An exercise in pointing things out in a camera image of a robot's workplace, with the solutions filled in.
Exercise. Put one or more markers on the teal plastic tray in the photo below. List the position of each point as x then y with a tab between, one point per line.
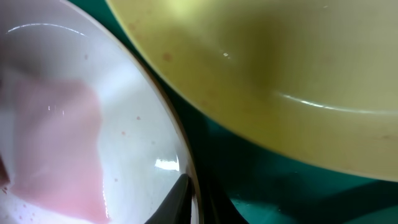
242	181

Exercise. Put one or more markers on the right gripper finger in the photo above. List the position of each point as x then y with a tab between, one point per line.
177	205

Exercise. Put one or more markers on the yellow-green plate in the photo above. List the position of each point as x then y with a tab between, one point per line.
313	80

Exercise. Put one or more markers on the white plate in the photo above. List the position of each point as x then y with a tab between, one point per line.
87	136

